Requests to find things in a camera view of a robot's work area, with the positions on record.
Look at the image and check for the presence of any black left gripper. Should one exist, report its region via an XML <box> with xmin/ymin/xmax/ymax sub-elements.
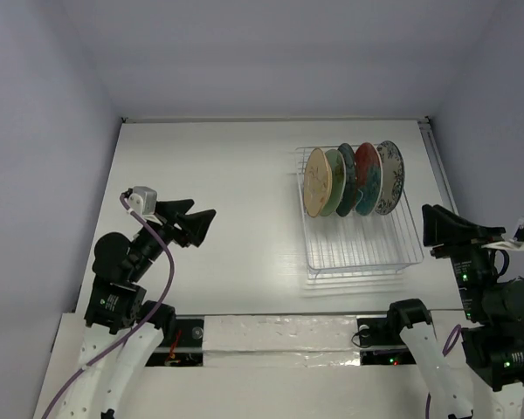
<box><xmin>129</xmin><ymin>198</ymin><xmax>216</xmax><ymax>278</ymax></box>

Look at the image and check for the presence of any red plate with teal flower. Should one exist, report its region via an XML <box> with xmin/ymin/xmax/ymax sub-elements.
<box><xmin>355</xmin><ymin>142</ymin><xmax>383</xmax><ymax>216</ymax></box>

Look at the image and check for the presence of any dark teal plate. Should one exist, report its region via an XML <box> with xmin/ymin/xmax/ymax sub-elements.
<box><xmin>336</xmin><ymin>143</ymin><xmax>357</xmax><ymax>217</ymax></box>

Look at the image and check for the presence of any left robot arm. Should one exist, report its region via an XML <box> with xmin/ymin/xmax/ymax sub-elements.
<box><xmin>42</xmin><ymin>186</ymin><xmax>217</xmax><ymax>418</ymax></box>

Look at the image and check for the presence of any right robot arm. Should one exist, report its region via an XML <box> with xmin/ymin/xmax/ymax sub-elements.
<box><xmin>384</xmin><ymin>204</ymin><xmax>524</xmax><ymax>418</ymax></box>

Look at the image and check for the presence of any white blue patterned plate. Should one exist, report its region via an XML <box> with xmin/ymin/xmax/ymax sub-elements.
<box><xmin>375</xmin><ymin>141</ymin><xmax>405</xmax><ymax>216</ymax></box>

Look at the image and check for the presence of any green plate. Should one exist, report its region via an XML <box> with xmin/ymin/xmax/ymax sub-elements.
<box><xmin>320</xmin><ymin>149</ymin><xmax>346</xmax><ymax>216</ymax></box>

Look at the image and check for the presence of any beige floral plate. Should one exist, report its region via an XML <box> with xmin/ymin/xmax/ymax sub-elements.
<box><xmin>303</xmin><ymin>148</ymin><xmax>332</xmax><ymax>217</ymax></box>

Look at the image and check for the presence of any white foam block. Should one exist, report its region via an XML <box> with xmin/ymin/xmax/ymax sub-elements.
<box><xmin>202</xmin><ymin>315</ymin><xmax>360</xmax><ymax>368</ymax></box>

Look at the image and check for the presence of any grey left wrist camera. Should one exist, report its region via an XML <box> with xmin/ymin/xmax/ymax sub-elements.
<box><xmin>121</xmin><ymin>186</ymin><xmax>157</xmax><ymax>219</ymax></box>

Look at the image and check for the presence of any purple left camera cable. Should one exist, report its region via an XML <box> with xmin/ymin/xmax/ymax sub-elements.
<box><xmin>41</xmin><ymin>194</ymin><xmax>177</xmax><ymax>419</ymax></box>

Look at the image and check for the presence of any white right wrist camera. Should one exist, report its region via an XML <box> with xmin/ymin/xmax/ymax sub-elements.
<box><xmin>484</xmin><ymin>217</ymin><xmax>524</xmax><ymax>251</ymax></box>

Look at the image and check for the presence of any white wire dish rack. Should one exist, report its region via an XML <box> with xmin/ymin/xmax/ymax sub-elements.
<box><xmin>294</xmin><ymin>145</ymin><xmax>424</xmax><ymax>280</ymax></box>

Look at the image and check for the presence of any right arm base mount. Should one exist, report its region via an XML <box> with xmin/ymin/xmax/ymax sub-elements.
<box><xmin>351</xmin><ymin>316</ymin><xmax>416</xmax><ymax>367</ymax></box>

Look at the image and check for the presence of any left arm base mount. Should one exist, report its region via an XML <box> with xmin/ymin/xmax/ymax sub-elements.
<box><xmin>146</xmin><ymin>316</ymin><xmax>204</xmax><ymax>367</ymax></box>

